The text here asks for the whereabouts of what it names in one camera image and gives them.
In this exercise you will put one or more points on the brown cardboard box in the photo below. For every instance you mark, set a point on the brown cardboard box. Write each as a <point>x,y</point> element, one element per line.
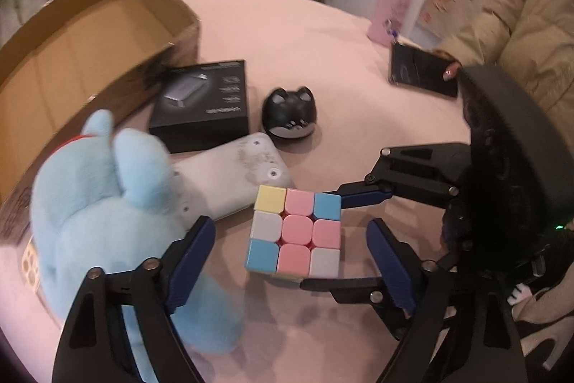
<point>67,51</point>

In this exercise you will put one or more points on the light blue plush toy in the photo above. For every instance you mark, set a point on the light blue plush toy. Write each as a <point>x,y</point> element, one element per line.
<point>89,221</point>

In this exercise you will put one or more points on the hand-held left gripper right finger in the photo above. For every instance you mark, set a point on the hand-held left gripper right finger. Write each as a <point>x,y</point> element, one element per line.
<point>390,266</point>

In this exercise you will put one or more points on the clear cream phone case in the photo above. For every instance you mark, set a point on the clear cream phone case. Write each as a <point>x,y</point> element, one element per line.
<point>28,264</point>

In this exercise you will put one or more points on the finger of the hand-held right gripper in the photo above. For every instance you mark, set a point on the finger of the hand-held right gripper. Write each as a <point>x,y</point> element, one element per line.
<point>341,286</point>
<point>403,172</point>

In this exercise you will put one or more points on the white rounded device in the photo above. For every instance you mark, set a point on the white rounded device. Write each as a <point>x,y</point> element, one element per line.
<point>233,176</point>

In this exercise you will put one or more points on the black product box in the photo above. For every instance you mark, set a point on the black product box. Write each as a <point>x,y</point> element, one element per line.
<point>202,105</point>

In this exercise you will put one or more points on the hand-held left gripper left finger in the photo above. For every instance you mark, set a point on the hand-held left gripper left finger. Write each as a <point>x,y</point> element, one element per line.
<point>188,262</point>

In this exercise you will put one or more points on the black cat-shaped gadget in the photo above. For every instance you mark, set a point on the black cat-shaped gadget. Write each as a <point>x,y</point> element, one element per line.
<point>287,109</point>

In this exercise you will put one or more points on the black smartphone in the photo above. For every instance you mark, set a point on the black smartphone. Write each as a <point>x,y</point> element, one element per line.
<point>417,69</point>

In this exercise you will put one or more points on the pastel puzzle cube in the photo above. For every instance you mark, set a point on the pastel puzzle cube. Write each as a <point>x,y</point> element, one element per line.
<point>293,230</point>

